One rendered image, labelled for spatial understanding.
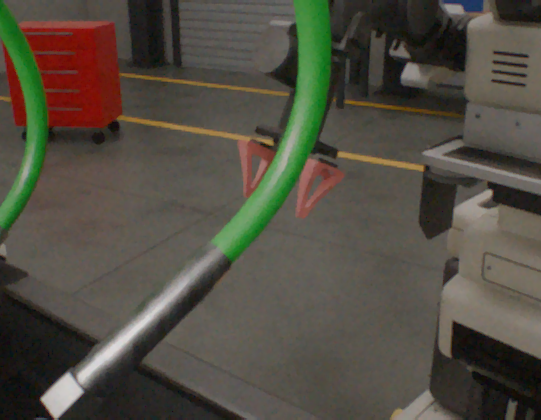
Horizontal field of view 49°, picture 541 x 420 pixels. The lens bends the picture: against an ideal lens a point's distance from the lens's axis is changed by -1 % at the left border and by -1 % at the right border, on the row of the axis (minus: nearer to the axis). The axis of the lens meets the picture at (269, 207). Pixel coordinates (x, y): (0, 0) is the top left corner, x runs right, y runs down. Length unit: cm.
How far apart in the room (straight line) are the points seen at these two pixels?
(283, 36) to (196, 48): 725
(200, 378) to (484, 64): 61
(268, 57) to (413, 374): 158
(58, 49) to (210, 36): 349
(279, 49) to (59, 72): 396
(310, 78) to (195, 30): 770
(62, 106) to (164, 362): 418
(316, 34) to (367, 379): 188
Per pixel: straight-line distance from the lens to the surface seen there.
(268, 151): 83
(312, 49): 26
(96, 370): 26
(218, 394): 54
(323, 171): 75
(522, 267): 98
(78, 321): 66
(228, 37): 766
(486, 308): 100
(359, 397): 202
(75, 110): 466
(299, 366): 213
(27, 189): 44
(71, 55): 459
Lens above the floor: 129
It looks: 23 degrees down
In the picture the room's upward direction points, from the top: straight up
